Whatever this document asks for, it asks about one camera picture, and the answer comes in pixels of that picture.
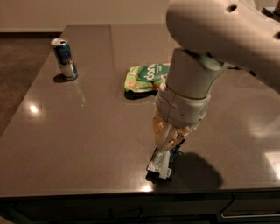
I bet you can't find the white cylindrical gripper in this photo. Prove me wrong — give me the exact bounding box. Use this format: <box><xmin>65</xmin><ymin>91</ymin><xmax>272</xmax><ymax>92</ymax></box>
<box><xmin>153</xmin><ymin>81</ymin><xmax>211</xmax><ymax>151</ymax></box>

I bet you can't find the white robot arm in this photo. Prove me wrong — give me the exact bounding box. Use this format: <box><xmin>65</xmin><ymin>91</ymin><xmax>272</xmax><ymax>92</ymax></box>
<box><xmin>153</xmin><ymin>0</ymin><xmax>280</xmax><ymax>151</ymax></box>

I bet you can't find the green snack bag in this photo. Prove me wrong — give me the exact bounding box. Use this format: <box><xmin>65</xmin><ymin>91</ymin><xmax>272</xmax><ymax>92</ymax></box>
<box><xmin>124</xmin><ymin>63</ymin><xmax>170</xmax><ymax>93</ymax></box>

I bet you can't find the dark cabinet drawer front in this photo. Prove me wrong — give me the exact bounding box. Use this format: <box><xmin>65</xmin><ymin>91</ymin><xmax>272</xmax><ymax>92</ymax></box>
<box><xmin>0</xmin><ymin>192</ymin><xmax>280</xmax><ymax>224</ymax></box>

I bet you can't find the blue silver drink can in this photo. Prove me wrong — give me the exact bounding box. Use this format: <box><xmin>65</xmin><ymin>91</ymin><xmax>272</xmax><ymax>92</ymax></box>
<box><xmin>51</xmin><ymin>38</ymin><xmax>78</xmax><ymax>81</ymax></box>

